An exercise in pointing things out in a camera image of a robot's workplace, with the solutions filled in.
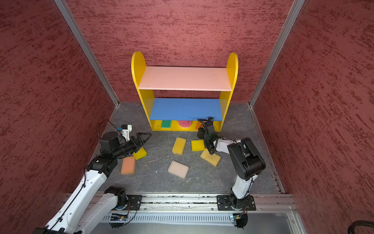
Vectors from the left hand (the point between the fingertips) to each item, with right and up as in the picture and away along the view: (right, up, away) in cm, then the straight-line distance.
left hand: (149, 140), depth 75 cm
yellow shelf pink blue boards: (+11, +28, +44) cm, 54 cm away
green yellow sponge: (+4, +7, +28) cm, 29 cm away
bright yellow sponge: (+26, -7, +20) cm, 34 cm away
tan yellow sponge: (+36, -14, +15) cm, 42 cm away
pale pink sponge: (+15, -19, +10) cm, 26 cm away
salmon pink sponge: (-16, -17, +11) cm, 26 cm away
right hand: (+29, +2, +23) cm, 37 cm away
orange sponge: (+28, +6, +29) cm, 40 cm away
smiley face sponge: (+18, +7, +28) cm, 34 cm away
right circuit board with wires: (+47, -39, -5) cm, 61 cm away
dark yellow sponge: (+14, -7, +20) cm, 26 cm away
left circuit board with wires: (-15, -40, -3) cm, 43 cm away
